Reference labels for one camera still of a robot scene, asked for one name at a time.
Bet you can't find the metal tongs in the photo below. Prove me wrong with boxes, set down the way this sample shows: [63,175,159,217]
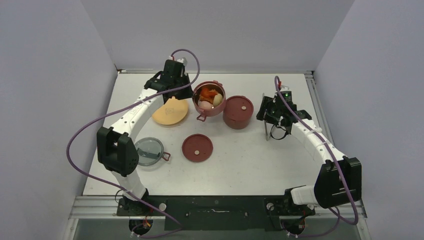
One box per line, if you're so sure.
[263,120,270,141]

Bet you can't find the red round lid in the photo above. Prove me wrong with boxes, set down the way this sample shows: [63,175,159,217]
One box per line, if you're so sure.
[223,95,254,112]
[181,134,214,163]

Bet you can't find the orange plastic plate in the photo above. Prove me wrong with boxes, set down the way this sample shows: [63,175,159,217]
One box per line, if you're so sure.
[151,97,189,126]

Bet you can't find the orange fried food pieces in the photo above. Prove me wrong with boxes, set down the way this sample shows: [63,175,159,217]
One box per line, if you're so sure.
[199,87,219,104]

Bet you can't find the red steel bowl tall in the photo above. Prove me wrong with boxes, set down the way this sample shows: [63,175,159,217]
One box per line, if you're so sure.
[223,109,253,130]

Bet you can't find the beige egg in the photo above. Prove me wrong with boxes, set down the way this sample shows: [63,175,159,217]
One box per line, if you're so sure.
[198,101,214,110]

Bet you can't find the red steel bowl with handles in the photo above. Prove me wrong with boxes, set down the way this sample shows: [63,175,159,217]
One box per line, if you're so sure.
[192,80,227,122]

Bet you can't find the white bun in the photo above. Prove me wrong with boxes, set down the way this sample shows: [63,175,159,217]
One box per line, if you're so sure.
[212,93,224,107]

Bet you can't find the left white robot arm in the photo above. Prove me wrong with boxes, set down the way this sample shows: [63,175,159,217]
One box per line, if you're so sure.
[96,57,193,215]

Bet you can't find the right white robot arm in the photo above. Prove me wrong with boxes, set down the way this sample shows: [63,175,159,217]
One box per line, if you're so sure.
[256,91,362,214]

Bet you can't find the grey transparent lid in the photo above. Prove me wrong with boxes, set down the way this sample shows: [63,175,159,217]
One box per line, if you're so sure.
[134,137,171,167]

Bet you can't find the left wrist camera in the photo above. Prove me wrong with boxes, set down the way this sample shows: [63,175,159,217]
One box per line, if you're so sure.
[175,57,188,67]

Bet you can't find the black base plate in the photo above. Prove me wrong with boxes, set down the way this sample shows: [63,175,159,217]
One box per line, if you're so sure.
[116,195,316,231]

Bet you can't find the aluminium frame rail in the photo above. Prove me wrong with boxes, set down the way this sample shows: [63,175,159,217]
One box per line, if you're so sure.
[83,70,363,239]

